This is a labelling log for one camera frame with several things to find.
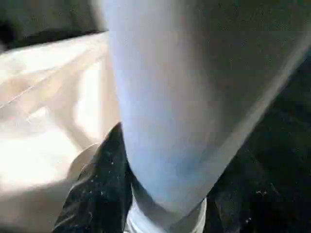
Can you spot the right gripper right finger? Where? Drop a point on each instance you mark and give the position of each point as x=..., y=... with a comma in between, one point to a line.
x=255, y=201

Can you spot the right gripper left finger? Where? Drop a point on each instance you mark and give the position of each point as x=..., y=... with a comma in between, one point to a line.
x=104, y=189

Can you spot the white plastic table top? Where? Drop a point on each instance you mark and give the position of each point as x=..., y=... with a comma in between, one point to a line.
x=48, y=109

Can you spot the white plastic table leg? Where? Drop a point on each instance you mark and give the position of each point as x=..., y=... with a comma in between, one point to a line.
x=175, y=97

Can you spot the black work mat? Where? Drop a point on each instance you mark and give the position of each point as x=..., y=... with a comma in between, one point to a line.
x=286, y=126

